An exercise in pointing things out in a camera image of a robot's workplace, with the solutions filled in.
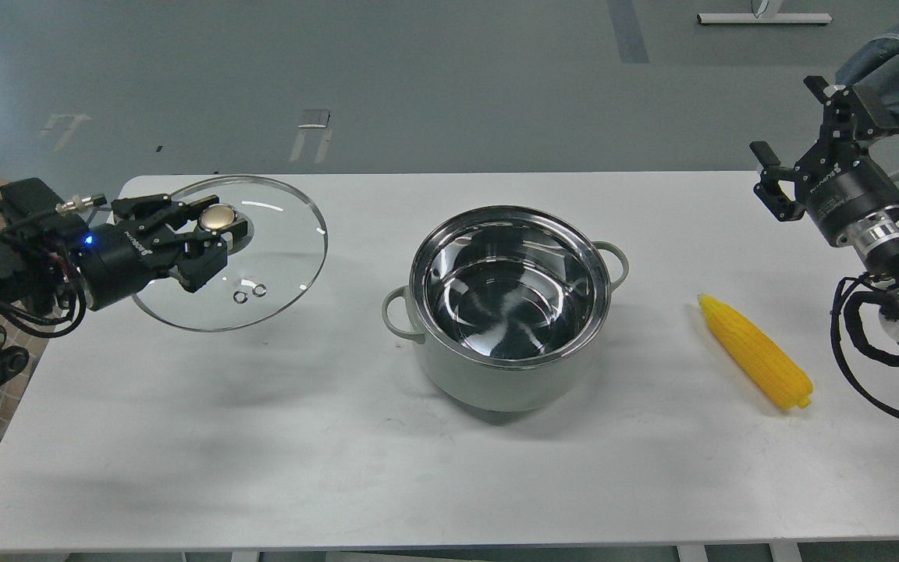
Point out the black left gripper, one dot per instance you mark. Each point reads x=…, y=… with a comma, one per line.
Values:
x=118, y=260

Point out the yellow corn cob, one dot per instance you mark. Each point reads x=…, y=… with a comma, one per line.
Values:
x=758, y=356

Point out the grey steel cooking pot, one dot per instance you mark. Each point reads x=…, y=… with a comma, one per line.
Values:
x=504, y=306

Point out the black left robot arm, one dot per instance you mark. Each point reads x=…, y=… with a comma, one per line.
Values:
x=60, y=259

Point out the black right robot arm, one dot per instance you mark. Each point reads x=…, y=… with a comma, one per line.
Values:
x=865, y=308

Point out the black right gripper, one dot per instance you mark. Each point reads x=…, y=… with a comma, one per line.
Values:
x=838, y=183

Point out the white table base bar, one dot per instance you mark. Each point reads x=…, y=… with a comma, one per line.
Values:
x=780, y=18

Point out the glass pot lid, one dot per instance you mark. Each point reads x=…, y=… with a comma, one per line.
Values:
x=271, y=269

